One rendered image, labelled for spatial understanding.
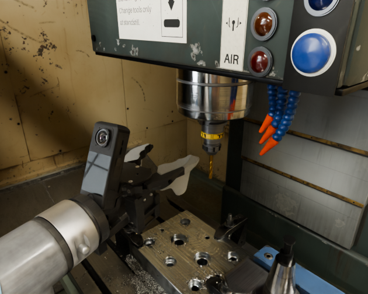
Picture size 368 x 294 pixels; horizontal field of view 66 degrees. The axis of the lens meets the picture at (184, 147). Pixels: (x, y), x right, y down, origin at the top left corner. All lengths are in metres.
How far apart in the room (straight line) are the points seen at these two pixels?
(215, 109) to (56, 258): 0.36
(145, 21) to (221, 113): 0.23
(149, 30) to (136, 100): 1.31
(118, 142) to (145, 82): 1.36
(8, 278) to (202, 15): 0.32
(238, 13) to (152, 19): 0.14
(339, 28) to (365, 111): 0.68
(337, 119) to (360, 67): 0.69
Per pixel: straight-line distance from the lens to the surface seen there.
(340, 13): 0.25
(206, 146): 0.63
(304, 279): 0.50
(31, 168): 1.58
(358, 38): 0.26
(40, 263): 0.34
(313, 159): 1.02
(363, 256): 1.15
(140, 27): 0.43
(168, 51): 0.38
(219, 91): 0.53
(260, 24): 0.28
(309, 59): 0.25
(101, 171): 0.38
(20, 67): 1.45
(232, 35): 0.30
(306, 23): 0.26
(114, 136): 0.37
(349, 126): 0.94
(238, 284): 0.48
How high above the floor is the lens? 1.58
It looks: 24 degrees down
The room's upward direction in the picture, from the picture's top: straight up
